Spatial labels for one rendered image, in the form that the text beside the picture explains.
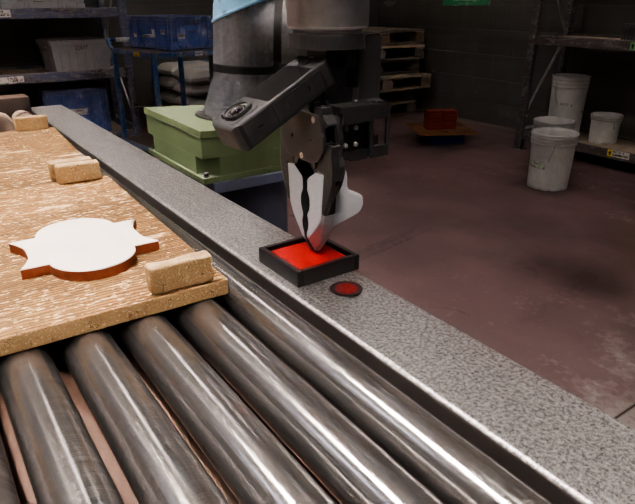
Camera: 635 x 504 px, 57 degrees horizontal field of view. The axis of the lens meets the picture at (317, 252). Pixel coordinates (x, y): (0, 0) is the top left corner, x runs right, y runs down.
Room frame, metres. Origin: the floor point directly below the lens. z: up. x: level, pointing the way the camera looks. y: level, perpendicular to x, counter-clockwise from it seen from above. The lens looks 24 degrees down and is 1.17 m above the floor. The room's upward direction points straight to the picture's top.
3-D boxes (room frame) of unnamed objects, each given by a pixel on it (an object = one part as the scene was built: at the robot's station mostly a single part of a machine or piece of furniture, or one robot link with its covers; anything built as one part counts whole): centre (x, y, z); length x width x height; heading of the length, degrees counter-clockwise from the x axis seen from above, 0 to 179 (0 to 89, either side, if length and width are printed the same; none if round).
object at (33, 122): (1.14, 0.56, 0.95); 0.06 x 0.02 x 0.03; 122
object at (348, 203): (0.56, -0.02, 0.98); 0.06 x 0.03 x 0.09; 125
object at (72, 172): (0.79, 0.33, 0.95); 0.06 x 0.02 x 0.03; 123
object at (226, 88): (1.19, 0.15, 1.01); 0.15 x 0.15 x 0.10
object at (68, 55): (4.95, 1.95, 0.76); 0.50 x 0.36 x 0.24; 130
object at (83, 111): (4.95, 2.03, 0.32); 0.50 x 0.41 x 0.37; 121
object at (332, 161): (0.54, -0.01, 1.02); 0.05 x 0.02 x 0.09; 35
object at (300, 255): (0.56, 0.01, 0.92); 0.06 x 0.06 x 0.01; 35
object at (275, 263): (0.56, 0.01, 0.92); 0.08 x 0.08 x 0.02; 35
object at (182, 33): (4.26, 1.01, 0.96); 0.50 x 0.38 x 0.21; 49
